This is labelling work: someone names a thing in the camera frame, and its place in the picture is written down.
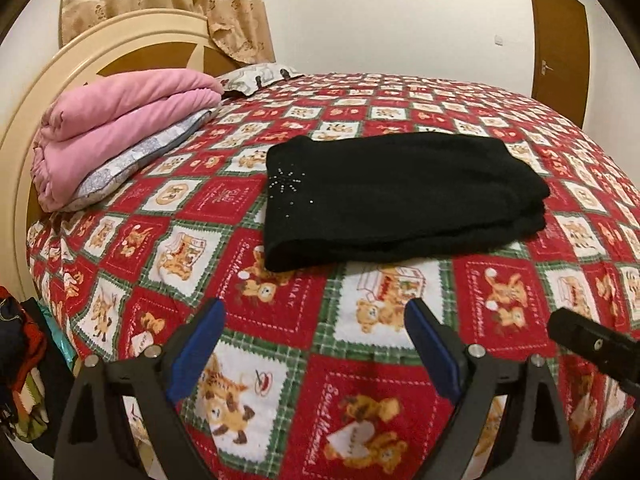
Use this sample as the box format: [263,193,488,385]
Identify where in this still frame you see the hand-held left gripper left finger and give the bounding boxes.
[54,297,228,480]

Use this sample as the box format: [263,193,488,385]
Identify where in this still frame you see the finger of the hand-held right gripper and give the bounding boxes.
[546,307,640,402]

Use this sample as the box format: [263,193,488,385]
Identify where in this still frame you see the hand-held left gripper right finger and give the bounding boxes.
[404,297,581,480]

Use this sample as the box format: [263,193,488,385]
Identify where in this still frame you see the black pants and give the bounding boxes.
[262,134,552,273]

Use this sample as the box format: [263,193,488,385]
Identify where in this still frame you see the red printed bed blanket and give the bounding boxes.
[25,71,640,480]

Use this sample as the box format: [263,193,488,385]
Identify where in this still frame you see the pile of colourful clothes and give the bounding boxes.
[0,285,77,457]

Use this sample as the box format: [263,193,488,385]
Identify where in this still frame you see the grey patterned pillow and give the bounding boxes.
[65,107,221,214]

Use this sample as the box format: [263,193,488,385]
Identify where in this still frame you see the pink folded blanket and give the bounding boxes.
[31,67,225,214]

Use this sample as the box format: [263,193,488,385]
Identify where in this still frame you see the brown wooden door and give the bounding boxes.
[525,0,592,129]

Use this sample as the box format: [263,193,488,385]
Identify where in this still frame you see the cream wooden headboard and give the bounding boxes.
[0,10,242,302]

